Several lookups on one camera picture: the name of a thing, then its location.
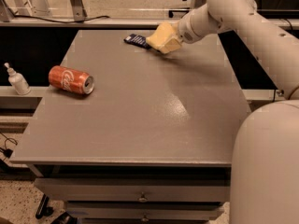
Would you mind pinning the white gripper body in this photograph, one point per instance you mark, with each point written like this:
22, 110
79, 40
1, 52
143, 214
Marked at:
185, 32

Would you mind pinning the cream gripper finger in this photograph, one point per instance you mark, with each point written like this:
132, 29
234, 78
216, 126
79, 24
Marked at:
169, 46

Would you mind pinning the yellow sponge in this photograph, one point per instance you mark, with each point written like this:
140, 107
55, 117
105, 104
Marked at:
164, 32

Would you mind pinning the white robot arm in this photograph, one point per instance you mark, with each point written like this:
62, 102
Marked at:
265, 177

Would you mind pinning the blue rxbar blueberry wrapper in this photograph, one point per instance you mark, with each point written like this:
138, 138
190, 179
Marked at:
137, 40

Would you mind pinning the orange soda can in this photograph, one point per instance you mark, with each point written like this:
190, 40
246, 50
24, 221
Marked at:
71, 80

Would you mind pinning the white pump bottle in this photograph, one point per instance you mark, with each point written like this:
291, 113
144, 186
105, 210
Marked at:
17, 81

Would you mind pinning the grey upper drawer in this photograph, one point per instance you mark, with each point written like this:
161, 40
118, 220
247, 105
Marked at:
127, 190

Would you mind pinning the grey drawer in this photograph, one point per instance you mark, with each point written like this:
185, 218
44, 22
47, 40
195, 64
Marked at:
127, 190
145, 211

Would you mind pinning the grey lower drawer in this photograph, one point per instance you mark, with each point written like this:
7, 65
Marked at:
145, 211

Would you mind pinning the grey metal bracket left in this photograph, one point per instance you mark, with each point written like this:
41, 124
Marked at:
78, 9

